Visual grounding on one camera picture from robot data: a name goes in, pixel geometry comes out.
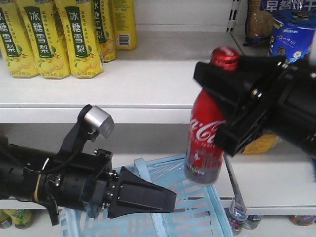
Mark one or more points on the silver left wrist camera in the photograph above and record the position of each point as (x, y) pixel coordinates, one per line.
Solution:
(99, 121)

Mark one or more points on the red coca-cola aluminium bottle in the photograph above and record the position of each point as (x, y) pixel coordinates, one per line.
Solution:
(204, 159)

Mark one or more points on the brown biscuit pack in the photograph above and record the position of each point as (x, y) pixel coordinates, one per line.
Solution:
(258, 25)

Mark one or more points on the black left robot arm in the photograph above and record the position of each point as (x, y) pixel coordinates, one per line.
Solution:
(20, 168)

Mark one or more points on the clear water bottle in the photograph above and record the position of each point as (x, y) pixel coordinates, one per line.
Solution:
(252, 222)
(236, 215)

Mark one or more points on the yellow pear drink bottle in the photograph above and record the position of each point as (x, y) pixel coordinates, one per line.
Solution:
(15, 45)
(104, 29)
(124, 24)
(46, 34)
(84, 52)

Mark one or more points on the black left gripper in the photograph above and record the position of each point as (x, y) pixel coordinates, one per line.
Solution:
(82, 185)

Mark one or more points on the white metal shelf unit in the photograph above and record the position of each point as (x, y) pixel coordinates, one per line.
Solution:
(148, 91)

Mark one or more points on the clear cookie tray yellow label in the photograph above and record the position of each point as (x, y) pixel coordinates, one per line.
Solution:
(262, 144)

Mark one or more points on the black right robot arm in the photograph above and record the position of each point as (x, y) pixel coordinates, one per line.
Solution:
(263, 93)

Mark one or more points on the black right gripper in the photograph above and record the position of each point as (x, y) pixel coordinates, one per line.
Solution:
(259, 94)

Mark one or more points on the blue oreo cookie tub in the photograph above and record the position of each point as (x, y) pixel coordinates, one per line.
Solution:
(292, 34)

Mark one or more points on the light blue plastic basket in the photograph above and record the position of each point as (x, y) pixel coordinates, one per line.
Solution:
(198, 209)

